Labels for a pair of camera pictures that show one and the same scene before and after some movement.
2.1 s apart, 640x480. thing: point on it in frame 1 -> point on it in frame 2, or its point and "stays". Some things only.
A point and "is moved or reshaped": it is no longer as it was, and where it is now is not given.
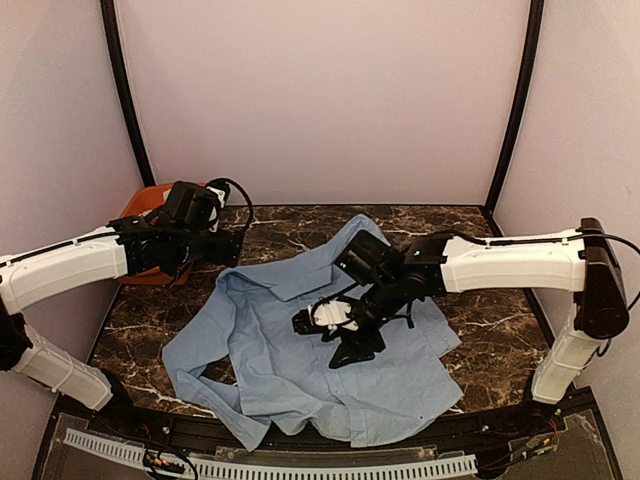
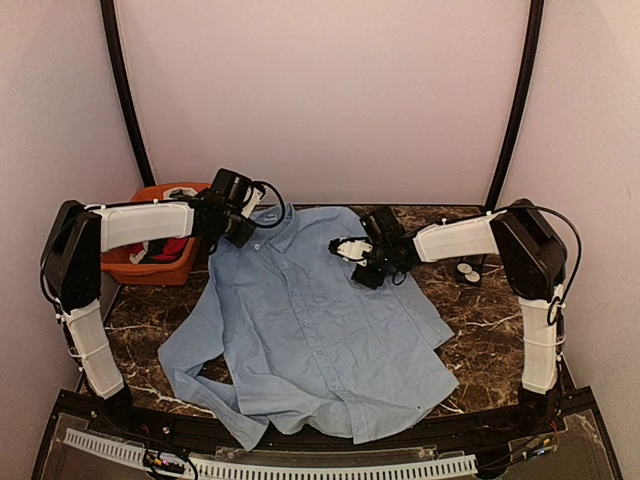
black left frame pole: (108, 12) stays
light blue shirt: (241, 350) is moved or reshaped
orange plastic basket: (140, 201) stays
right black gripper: (360, 346) -> (374, 278)
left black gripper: (220, 256) -> (241, 239)
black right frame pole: (518, 113) stays
